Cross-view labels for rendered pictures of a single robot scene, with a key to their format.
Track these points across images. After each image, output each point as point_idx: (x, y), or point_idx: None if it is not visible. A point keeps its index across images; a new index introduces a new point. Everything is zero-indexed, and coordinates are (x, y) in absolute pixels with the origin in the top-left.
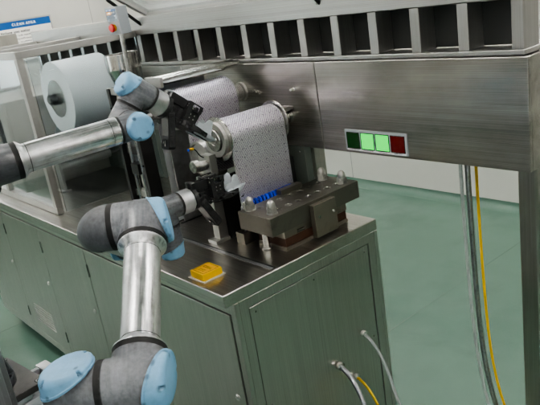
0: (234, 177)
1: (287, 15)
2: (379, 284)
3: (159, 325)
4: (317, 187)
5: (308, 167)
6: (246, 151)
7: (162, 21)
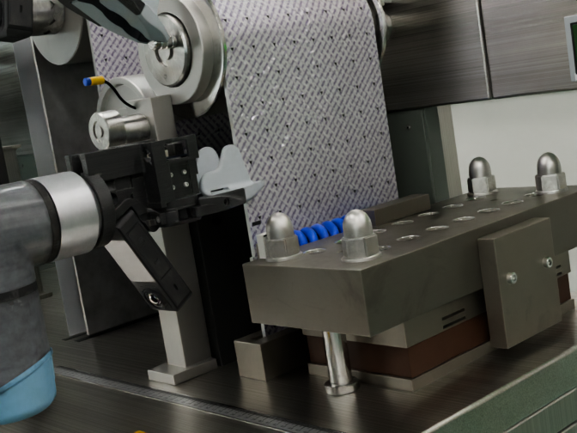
0: (230, 155)
1: None
2: None
3: None
4: (481, 204)
5: (435, 170)
6: (266, 84)
7: None
